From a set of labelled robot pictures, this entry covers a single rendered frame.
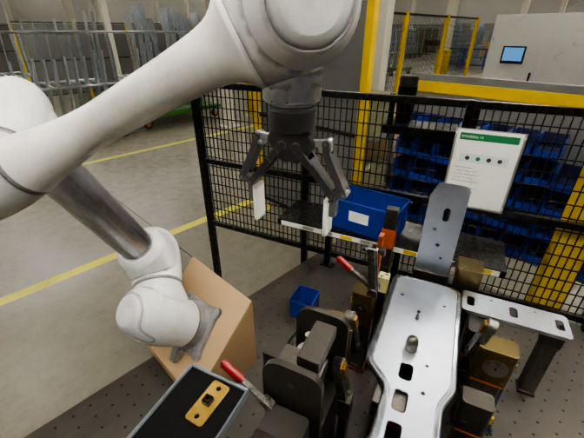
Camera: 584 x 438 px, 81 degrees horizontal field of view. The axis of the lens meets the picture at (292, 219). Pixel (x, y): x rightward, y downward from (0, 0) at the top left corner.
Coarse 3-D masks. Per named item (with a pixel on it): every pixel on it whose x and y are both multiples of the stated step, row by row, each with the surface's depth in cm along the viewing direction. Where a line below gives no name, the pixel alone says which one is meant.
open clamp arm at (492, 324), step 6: (486, 324) 87; (492, 324) 85; (498, 324) 85; (480, 330) 88; (486, 330) 86; (492, 330) 85; (474, 336) 91; (480, 336) 88; (486, 336) 87; (468, 342) 94; (474, 342) 90; (480, 342) 88; (486, 342) 88; (468, 348) 92; (474, 348) 90; (468, 354) 92; (474, 354) 91
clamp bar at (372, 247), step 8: (368, 248) 98; (376, 248) 98; (384, 248) 97; (368, 256) 98; (376, 256) 101; (368, 264) 100; (376, 264) 102; (368, 272) 101; (376, 272) 103; (368, 280) 102; (376, 280) 104; (368, 288) 104
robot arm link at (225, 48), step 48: (240, 0) 29; (288, 0) 25; (336, 0) 26; (192, 48) 33; (240, 48) 31; (288, 48) 27; (336, 48) 29; (96, 96) 45; (144, 96) 37; (192, 96) 36; (0, 144) 50; (48, 144) 49; (96, 144) 50
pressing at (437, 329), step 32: (416, 288) 115; (448, 288) 115; (384, 320) 102; (416, 320) 102; (448, 320) 102; (384, 352) 92; (416, 352) 92; (448, 352) 92; (384, 384) 83; (416, 384) 83; (448, 384) 83; (384, 416) 77; (416, 416) 77
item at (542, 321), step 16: (464, 304) 108; (480, 304) 108; (496, 304) 108; (512, 304) 108; (496, 320) 103; (512, 320) 102; (528, 320) 102; (544, 320) 102; (560, 320) 102; (560, 336) 97
